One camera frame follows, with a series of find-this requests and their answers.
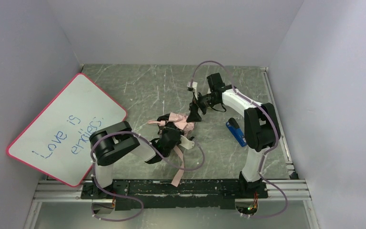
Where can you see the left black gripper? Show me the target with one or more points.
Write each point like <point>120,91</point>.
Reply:
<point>173,129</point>

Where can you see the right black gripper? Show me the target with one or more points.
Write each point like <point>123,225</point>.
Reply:
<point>198,103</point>

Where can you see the pink and black umbrella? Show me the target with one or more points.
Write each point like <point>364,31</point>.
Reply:
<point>177,121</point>

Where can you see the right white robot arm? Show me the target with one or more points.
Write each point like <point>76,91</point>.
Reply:
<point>261,129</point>

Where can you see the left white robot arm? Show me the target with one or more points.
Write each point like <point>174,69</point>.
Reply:
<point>113,148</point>

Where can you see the blue marker pen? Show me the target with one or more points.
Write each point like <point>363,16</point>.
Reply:
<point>236,131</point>

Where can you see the red framed whiteboard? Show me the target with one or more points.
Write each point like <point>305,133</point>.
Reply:
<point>56,142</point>

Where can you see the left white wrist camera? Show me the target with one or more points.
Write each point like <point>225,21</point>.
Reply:
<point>186,143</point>

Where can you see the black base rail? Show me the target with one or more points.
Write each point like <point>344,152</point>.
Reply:
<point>128,194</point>

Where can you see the aluminium frame rail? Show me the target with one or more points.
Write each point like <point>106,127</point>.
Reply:
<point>53,191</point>

